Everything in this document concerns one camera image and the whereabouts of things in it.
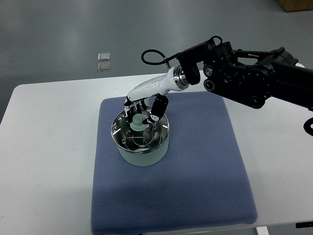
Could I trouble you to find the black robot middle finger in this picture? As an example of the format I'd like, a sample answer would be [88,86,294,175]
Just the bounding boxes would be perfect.
[140,98,148,111]

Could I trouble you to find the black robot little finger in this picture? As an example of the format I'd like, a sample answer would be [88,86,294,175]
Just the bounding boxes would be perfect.
[124,97,135,122]

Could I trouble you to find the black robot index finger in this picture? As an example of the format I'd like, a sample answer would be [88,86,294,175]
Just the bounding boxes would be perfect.
[142,94,169,124]

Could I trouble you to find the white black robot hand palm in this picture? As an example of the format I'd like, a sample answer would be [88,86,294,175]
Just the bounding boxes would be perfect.
[127,66,189,101]

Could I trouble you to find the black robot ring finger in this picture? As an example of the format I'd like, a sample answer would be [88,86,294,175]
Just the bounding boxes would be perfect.
[134,100,142,114]

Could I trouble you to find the glass lid with green knob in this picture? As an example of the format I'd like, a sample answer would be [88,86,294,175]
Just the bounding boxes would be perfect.
[111,111,169,154]

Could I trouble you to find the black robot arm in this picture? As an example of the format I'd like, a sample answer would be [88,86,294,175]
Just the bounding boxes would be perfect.
[124,38,313,124]

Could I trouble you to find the pale green cooking pot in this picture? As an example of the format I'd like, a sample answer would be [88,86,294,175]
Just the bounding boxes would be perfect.
[111,97,170,167]

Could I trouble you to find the lower floor socket plate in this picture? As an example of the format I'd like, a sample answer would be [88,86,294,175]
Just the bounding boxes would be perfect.
[97,62,111,72]

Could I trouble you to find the floor socket plate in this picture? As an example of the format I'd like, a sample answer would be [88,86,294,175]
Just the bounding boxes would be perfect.
[97,62,111,72]
[97,52,111,61]

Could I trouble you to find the upper floor socket plate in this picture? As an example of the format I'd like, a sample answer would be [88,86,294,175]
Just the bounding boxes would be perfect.
[97,52,111,61]

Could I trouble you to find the blue quilted mat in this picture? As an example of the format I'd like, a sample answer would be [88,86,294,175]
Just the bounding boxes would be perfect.
[91,92,258,235]

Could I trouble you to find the brown cardboard box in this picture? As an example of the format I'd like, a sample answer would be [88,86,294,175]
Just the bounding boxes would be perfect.
[276,0,313,13]

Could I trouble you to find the white table leg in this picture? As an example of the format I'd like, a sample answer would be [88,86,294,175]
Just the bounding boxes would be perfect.
[256,226,269,235]

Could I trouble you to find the black table control panel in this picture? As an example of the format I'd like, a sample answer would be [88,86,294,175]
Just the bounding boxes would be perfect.
[295,221,313,229]

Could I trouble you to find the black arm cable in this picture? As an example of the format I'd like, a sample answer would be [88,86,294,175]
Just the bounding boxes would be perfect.
[141,49,180,70]

